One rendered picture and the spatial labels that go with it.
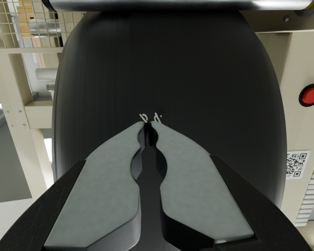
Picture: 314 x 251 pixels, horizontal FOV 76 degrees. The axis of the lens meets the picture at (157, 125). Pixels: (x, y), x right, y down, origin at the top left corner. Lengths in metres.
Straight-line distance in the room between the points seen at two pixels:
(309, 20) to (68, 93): 0.33
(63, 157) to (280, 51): 0.40
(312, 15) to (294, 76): 0.12
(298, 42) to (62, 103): 0.39
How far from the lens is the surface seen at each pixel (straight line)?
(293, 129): 0.50
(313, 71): 0.47
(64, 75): 0.27
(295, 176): 0.57
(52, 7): 0.32
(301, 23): 0.38
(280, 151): 0.28
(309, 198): 0.66
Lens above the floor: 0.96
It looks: 24 degrees up
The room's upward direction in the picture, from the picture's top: 179 degrees clockwise
